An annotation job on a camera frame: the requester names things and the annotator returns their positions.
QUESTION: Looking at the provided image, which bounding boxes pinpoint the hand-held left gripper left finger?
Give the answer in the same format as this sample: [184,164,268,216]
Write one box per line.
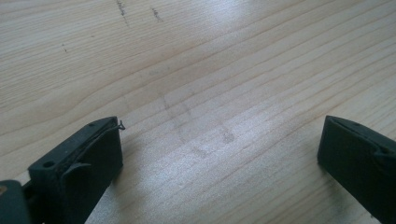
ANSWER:
[27,116,126,224]

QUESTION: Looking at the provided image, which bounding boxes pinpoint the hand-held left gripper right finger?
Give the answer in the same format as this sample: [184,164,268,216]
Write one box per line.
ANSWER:
[317,115,396,224]

